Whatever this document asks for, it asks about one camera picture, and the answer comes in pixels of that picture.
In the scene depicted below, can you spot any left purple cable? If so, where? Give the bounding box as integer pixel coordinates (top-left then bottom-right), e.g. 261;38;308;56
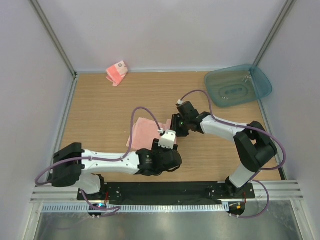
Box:
34;106;166;217

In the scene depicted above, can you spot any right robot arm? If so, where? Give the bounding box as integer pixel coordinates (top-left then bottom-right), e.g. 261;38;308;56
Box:
170;100;278;198

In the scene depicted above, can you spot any slotted cable duct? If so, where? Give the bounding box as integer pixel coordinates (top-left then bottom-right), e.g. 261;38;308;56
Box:
42;202;229;213

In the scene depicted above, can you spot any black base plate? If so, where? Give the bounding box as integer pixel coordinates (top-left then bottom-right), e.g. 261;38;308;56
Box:
86;181;256;205

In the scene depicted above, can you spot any aluminium front rail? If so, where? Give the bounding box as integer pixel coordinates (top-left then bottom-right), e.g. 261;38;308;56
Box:
29;180;305;204

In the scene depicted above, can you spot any left aluminium frame post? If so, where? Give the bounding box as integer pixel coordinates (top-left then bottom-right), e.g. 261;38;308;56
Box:
29;0;77;78

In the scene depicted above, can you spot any small pink cloth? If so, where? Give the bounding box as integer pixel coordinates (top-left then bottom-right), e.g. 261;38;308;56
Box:
106;61;128;87

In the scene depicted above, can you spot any teal plastic tray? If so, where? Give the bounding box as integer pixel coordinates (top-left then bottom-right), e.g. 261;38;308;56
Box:
204;64;273;108

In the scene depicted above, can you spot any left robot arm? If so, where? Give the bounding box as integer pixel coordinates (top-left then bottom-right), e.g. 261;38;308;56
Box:
51;139;182;200

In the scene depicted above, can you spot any right aluminium frame post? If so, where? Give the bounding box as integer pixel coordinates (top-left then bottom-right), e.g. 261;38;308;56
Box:
252;0;297;67

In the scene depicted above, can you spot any aluminium frame post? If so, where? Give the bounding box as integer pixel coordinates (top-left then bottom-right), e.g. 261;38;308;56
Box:
29;0;77;78
252;0;297;67

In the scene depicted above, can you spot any large pink towel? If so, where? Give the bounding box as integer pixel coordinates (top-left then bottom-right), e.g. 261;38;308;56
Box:
130;117;161;151

